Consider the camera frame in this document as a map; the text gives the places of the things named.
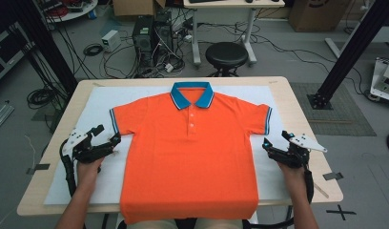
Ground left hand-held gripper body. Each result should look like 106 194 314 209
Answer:
62 128 116 165

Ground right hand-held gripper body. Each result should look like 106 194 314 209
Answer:
269 133 328 169

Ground orange polo shirt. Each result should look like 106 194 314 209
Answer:
109 81 274 225

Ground person's right hand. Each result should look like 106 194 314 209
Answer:
276 161 307 189

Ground person's left hand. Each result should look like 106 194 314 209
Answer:
75 157 105 188

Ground white foam mat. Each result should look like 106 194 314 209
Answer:
44 85 309 206

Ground grey tape piece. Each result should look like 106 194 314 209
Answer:
26 162 51 176
322 171 345 181

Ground thin wooden stick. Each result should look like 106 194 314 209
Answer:
313 182 331 199

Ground grey floor mat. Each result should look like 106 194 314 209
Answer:
289 82 378 137

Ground white power supply box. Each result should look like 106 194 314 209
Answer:
101 29 122 53

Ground aluminium profile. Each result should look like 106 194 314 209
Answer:
0 102 15 136

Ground person's beige shorts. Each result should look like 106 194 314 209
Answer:
125 218 245 229

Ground black metal stand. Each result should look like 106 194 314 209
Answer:
10 0 79 97
306 0 389 111

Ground black computer tower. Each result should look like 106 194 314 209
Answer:
132 14 155 67
154 12 174 62

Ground black round stool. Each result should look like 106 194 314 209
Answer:
204 41 250 78

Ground white device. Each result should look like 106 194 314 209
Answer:
369 56 389 104

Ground grey metal rack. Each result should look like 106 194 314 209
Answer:
0 28 35 88

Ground round white table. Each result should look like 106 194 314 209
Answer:
36 0 99 24

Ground large closed cardboard box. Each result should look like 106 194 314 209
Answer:
288 0 353 33

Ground white desk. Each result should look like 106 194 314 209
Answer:
182 0 286 68

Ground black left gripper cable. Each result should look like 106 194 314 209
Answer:
58 138 78 198

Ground coiled black cable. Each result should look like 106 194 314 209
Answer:
82 43 105 58
26 87 59 111

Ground red cable coil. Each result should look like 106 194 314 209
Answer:
45 5 71 19

